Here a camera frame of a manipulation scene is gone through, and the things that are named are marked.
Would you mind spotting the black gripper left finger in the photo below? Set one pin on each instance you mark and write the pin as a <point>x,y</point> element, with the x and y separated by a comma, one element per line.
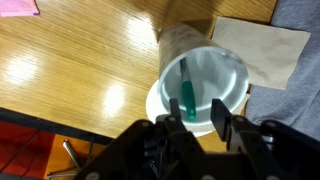
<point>175,110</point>

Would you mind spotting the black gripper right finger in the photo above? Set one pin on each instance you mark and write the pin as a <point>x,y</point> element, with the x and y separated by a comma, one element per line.
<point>221,120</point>

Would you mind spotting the green pen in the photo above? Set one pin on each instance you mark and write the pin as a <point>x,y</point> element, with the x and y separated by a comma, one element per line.
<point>188,96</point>

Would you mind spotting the clear plastic cup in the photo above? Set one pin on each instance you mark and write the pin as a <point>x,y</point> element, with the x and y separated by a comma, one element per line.
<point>213,73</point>

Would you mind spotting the gray garment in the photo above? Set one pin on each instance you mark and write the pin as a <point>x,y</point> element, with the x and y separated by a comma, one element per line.
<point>293,93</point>

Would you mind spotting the brown paper napkin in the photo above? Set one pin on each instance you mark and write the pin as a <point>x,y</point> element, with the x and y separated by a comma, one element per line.
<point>266,53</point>

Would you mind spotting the black chair silver legs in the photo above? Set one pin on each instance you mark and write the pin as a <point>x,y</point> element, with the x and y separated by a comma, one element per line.
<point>71,155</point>

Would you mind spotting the pink sticky note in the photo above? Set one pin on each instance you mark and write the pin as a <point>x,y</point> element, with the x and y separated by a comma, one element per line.
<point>18,7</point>

